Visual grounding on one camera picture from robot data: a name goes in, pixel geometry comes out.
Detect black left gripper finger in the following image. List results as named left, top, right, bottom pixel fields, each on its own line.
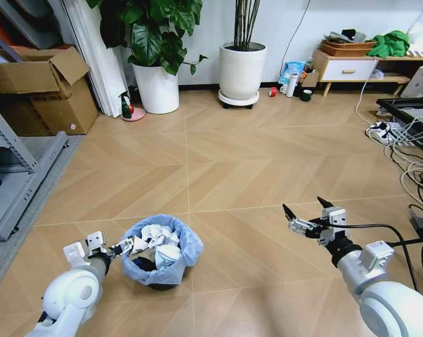
left=112, top=237, right=136, bottom=255

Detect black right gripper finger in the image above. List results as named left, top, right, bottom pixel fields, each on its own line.
left=316, top=195, right=334, bottom=213
left=282, top=203, right=321, bottom=239

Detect trash bin with blue bag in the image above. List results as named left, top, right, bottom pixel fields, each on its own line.
left=121, top=213, right=204, bottom=291

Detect crumpled white paper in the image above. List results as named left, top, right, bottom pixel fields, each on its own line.
left=139, top=224, right=175, bottom=247

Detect crumpled white tissue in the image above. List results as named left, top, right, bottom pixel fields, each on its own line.
left=154, top=244, right=183, bottom=270

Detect black power adapter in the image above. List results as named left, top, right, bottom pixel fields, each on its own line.
left=409, top=214, right=423, bottom=244

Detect white power strip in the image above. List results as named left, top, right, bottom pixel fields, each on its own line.
left=365, top=120, right=405, bottom=144

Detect white thermos bottle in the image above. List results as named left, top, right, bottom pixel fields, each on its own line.
left=285, top=72, right=300, bottom=98

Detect grey metal shelf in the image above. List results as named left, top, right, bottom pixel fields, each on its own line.
left=0, top=97, right=69, bottom=242

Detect black framed glass table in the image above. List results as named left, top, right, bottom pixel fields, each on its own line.
left=375, top=95, right=423, bottom=159

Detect small open cardboard box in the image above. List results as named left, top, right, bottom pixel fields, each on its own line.
left=300, top=69, right=320, bottom=88

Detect pink saucer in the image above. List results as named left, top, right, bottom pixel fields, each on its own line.
left=121, top=106, right=146, bottom=122

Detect white wheeled plant stand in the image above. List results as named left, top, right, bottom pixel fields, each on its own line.
left=218, top=88, right=261, bottom=110

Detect wooden side table white drawer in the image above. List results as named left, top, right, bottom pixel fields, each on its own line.
left=311, top=48, right=423, bottom=97

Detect blue plastic packet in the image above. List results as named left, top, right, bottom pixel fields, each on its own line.
left=282, top=60, right=306, bottom=85

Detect green spray bottle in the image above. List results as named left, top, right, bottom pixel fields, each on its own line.
left=117, top=91, right=134, bottom=120

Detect wide white plant pot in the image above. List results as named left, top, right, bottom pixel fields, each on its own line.
left=219, top=41, right=268, bottom=102

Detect white box appliance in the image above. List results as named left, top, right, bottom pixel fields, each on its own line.
left=400, top=60, right=423, bottom=100

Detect brown wicker basket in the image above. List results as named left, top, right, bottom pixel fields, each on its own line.
left=320, top=39, right=377, bottom=58

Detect tall white plant pot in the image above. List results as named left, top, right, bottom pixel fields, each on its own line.
left=131, top=62, right=181, bottom=115

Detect grey folded items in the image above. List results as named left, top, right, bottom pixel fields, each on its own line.
left=323, top=29, right=368, bottom=44

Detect brown cardboard box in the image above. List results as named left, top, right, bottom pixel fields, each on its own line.
left=0, top=44, right=100, bottom=137

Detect green cloth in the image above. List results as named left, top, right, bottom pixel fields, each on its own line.
left=366, top=29, right=411, bottom=60

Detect white folded boards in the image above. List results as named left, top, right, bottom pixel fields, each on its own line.
left=61, top=0, right=129, bottom=118

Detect thin dark plant stalks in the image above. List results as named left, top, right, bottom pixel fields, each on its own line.
left=233, top=0, right=262, bottom=52

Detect large-leaf green plant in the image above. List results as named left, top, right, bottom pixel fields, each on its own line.
left=86, top=0, right=209, bottom=77

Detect dark grey board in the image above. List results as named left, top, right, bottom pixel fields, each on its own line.
left=0, top=0, right=65, bottom=51

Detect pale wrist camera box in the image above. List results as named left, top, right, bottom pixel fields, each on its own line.
left=86, top=230, right=108, bottom=252
left=321, top=206, right=348, bottom=228

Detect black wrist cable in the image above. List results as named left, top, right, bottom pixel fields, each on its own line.
left=332, top=223, right=423, bottom=292

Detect tangled floor cables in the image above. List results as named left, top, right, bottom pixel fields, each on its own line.
left=383, top=115, right=423, bottom=211

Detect white power cable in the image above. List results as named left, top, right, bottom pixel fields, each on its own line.
left=353, top=57, right=380, bottom=126

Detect thin black wall cable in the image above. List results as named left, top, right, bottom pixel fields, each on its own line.
left=279, top=0, right=311, bottom=82

